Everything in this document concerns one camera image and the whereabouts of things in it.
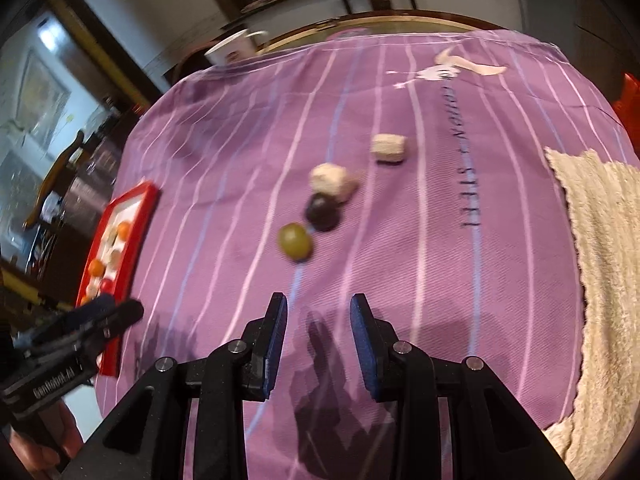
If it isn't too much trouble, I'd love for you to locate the beige loofah sheet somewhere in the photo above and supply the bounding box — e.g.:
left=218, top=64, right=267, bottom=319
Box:
left=542, top=147, right=640, bottom=480

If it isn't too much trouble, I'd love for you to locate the white cartoon mug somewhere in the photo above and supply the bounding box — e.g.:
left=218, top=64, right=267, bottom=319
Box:
left=204, top=28, right=271, bottom=67

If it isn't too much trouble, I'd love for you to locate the red tray with white inside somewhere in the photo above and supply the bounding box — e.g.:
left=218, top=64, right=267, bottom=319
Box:
left=75, top=182, right=161, bottom=378

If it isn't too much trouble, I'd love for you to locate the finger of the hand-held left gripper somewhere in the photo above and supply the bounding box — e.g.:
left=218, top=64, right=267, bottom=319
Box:
left=15, top=294, right=118, bottom=347
left=27, top=300, right=145, bottom=362

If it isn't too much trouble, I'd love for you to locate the curved-back wooden chair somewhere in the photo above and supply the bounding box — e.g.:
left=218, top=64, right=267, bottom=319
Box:
left=22, top=130, right=86, bottom=231

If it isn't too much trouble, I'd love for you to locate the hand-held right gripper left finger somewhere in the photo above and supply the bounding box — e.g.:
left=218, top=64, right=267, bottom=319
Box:
left=60, top=291, right=289, bottom=480

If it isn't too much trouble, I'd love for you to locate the purple striped cloth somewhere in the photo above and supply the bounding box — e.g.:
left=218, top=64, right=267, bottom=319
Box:
left=92, top=27, right=640, bottom=480

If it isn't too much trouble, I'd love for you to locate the orange plastic stool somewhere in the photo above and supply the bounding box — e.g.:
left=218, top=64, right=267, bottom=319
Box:
left=612, top=72, right=640, bottom=133

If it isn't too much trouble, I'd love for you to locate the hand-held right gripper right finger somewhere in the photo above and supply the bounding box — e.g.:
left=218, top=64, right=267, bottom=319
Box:
left=349, top=292, right=574, bottom=480

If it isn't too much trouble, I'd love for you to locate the wall poster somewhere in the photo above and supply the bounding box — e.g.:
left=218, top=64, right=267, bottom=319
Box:
left=10, top=50, right=71, bottom=136

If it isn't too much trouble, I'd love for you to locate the person's left hand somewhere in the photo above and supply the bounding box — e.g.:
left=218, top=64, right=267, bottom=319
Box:
left=7, top=405, right=84, bottom=473

